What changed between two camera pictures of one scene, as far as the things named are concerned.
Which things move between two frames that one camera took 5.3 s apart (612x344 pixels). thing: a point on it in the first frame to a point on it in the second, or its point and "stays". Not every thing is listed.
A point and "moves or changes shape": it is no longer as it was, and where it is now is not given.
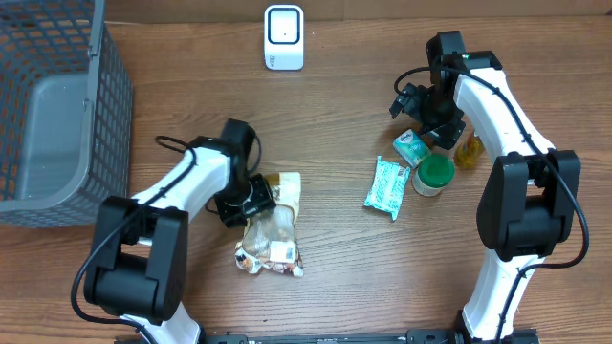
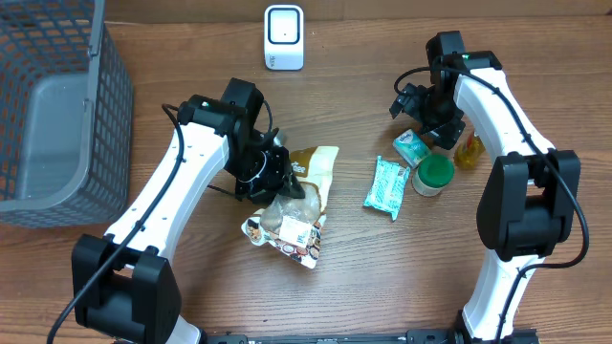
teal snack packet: x=386 y=187 stays
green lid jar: x=433 y=173 stays
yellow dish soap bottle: x=469 y=155 stays
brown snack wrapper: x=269 y=240 moves or changes shape
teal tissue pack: x=414 y=151 stays
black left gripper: x=265 y=200 to x=281 y=182
